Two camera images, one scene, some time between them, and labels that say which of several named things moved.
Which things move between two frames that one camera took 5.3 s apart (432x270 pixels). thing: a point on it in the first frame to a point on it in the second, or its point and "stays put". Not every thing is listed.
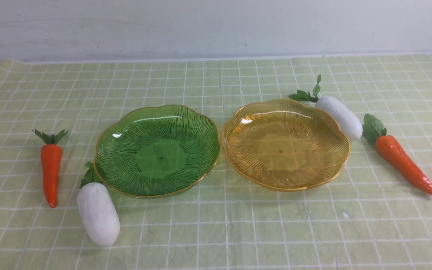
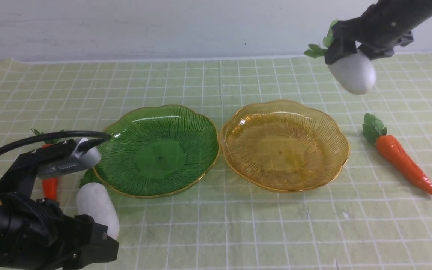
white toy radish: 98,209 stays put
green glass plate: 155,151 stays put
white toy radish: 347,121 to 356,74
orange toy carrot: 375,133 stays put
